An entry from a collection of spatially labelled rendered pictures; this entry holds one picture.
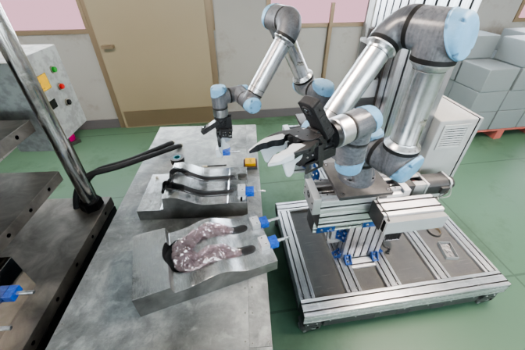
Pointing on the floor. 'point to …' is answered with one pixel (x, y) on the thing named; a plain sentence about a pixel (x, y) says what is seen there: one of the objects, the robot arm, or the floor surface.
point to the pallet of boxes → (493, 81)
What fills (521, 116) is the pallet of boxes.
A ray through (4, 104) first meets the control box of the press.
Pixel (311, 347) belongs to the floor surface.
